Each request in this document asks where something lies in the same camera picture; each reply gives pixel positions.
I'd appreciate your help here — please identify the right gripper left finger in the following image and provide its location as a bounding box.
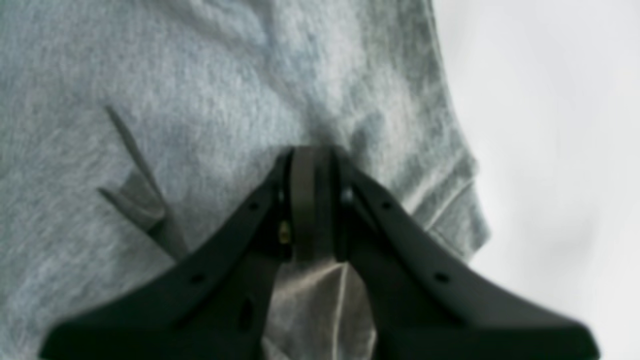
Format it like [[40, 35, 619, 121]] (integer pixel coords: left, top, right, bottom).
[[39, 146, 333, 360]]

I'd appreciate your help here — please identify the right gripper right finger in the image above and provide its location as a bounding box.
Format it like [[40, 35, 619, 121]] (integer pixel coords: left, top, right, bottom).
[[333, 150, 601, 360]]

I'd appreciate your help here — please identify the grey t-shirt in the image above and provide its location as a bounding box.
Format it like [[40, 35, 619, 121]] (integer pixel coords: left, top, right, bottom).
[[1, 0, 489, 360]]

